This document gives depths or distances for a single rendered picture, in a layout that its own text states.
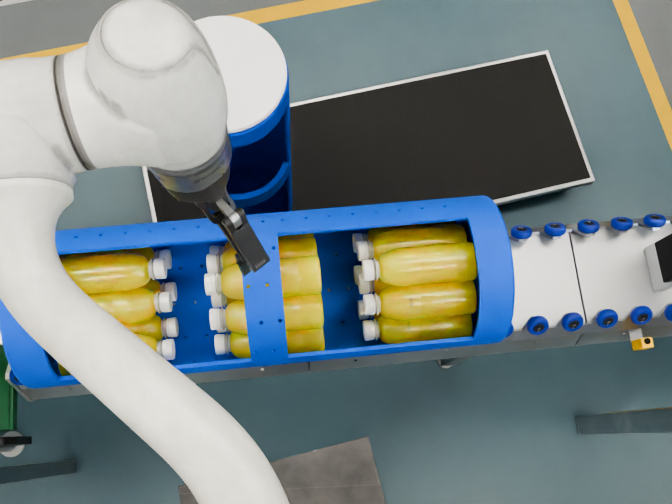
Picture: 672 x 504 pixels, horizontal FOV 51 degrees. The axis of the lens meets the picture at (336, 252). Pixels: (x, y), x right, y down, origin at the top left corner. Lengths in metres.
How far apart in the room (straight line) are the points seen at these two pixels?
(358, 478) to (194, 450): 0.86
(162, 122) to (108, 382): 0.21
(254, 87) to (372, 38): 1.34
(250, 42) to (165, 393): 1.13
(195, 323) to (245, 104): 0.47
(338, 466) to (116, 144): 0.92
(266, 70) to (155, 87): 1.01
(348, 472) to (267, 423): 1.04
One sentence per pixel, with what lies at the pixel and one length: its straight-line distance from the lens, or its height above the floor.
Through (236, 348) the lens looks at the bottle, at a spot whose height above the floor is 1.08.
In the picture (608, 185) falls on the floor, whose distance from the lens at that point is 2.81.
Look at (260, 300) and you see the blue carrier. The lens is 1.21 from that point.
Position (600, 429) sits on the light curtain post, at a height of 0.19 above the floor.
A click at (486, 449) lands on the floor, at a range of 2.49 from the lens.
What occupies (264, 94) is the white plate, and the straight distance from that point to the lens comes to 1.55.
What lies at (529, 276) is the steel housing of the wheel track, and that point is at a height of 0.93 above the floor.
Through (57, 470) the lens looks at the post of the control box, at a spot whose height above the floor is 0.18.
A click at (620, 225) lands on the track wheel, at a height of 0.98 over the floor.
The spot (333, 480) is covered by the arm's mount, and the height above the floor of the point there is 1.01.
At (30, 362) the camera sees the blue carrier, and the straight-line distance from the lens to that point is 1.32.
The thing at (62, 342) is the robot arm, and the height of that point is 1.84.
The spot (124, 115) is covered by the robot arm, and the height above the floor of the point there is 1.88.
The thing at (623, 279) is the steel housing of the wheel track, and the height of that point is 0.93.
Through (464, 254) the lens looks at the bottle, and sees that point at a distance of 1.29.
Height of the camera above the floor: 2.41
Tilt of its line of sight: 75 degrees down
